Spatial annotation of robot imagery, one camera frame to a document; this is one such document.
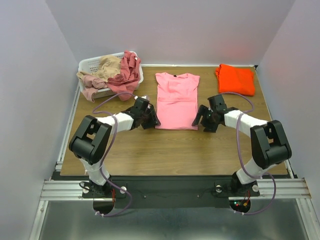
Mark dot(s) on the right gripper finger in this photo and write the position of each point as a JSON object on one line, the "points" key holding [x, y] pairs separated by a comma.
{"points": [[200, 113], [210, 127]]}

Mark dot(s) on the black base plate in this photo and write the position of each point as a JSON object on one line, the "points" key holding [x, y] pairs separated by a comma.
{"points": [[165, 192]]}

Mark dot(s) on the folded orange t shirt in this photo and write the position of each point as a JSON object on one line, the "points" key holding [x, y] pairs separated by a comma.
{"points": [[237, 80]]}

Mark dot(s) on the dusty pink t shirt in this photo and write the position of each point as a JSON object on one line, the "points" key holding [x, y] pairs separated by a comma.
{"points": [[91, 86]]}

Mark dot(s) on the beige t shirt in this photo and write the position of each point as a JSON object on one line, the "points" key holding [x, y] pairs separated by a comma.
{"points": [[109, 66]]}

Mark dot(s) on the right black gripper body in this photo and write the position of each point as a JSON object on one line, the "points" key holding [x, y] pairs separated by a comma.
{"points": [[204, 117]]}

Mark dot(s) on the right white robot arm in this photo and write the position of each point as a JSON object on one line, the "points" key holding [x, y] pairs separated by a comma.
{"points": [[269, 143]]}

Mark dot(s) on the dark red t shirt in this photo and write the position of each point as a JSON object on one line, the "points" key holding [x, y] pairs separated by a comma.
{"points": [[128, 79]]}

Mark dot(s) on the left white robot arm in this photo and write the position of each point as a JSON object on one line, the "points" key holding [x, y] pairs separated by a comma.
{"points": [[95, 136]]}

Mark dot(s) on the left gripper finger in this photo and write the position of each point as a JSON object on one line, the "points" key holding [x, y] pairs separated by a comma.
{"points": [[150, 124], [152, 115]]}

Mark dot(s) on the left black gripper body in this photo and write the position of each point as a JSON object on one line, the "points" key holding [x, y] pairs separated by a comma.
{"points": [[145, 116]]}

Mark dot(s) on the white plastic laundry basket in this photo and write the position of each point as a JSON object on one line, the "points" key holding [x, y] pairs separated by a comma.
{"points": [[91, 65]]}

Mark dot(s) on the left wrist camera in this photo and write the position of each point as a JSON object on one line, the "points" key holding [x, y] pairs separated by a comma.
{"points": [[146, 98]]}

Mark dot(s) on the aluminium frame rail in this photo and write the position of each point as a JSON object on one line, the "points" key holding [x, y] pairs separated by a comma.
{"points": [[57, 190]]}

